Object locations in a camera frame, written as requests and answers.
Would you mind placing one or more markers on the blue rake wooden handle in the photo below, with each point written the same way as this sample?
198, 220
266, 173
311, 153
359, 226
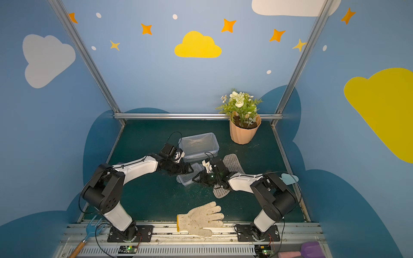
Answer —
93, 229

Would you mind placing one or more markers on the aluminium frame right post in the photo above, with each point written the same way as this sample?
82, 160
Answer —
304, 56

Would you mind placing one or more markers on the small clear lunch box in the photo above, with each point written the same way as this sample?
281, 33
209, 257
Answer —
187, 179

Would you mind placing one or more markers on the large clear lunch box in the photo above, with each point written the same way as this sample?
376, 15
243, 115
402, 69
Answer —
195, 147

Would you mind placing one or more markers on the purple pink toy shovel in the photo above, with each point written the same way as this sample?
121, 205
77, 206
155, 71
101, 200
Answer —
308, 250

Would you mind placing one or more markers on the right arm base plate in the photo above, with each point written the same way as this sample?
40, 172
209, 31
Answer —
250, 233

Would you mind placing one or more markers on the circuit board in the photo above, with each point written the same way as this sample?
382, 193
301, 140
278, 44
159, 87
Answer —
128, 249
263, 251

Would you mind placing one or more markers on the aluminium front rail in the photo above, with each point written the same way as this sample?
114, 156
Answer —
166, 241

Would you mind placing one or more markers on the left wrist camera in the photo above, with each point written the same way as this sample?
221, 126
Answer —
179, 154

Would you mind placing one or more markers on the right circuit board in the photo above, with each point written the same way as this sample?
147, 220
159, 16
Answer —
263, 251

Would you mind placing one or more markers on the white knit work glove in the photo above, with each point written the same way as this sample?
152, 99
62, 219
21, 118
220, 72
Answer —
199, 220

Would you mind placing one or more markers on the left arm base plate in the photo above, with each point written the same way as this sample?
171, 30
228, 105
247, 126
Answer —
143, 233

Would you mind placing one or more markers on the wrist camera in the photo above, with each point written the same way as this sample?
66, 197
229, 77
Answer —
207, 165
179, 154

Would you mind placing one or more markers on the left circuit board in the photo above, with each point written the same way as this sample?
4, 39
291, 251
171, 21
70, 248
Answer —
128, 249

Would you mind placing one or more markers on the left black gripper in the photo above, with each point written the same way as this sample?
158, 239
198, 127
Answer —
182, 167

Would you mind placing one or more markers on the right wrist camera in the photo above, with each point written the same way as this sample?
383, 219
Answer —
207, 165

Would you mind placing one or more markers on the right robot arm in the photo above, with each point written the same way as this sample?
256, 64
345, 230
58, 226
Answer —
270, 190

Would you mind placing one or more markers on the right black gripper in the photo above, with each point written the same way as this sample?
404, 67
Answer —
204, 178

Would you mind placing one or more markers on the aluminium frame left post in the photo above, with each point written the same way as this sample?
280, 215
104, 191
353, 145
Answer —
62, 14

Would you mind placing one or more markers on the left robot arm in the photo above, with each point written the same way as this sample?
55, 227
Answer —
104, 190

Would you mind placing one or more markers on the teal silicone spatula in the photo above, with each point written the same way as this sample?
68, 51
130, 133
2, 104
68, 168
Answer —
289, 179

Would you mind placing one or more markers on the potted artificial flower plant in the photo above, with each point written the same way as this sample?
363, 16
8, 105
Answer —
242, 110

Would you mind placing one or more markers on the aluminium frame post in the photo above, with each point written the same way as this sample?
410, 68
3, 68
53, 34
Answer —
304, 56
62, 14

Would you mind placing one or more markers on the aluminium frame rear bar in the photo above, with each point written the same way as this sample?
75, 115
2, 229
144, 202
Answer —
167, 116

